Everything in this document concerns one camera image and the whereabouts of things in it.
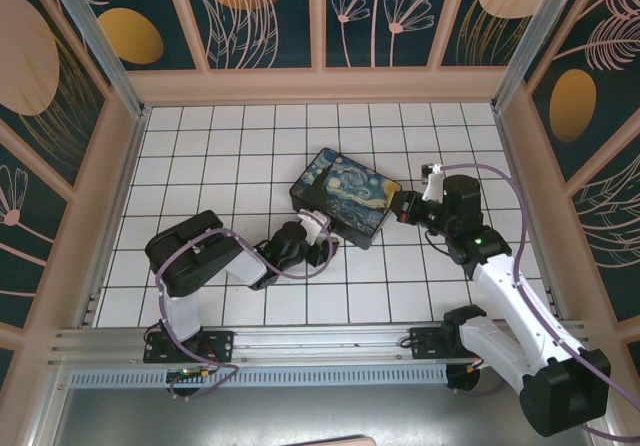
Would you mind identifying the grey slotted cable duct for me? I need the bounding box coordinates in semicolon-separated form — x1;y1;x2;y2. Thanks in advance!
67;365;449;387

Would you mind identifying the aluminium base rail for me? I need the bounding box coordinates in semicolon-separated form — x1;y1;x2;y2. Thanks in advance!
47;323;589;367

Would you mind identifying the starry night painted tin box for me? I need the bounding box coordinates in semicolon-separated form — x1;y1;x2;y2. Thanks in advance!
288;147;404;253

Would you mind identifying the pink flat object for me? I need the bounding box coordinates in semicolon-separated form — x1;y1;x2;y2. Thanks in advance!
319;433;375;446

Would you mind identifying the aluminium side rail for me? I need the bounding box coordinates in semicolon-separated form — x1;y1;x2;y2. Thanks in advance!
492;105;571;325
74;108;151;330

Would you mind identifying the aluminium frame post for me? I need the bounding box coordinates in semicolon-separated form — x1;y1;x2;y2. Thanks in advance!
492;0;596;112
42;0;151;120

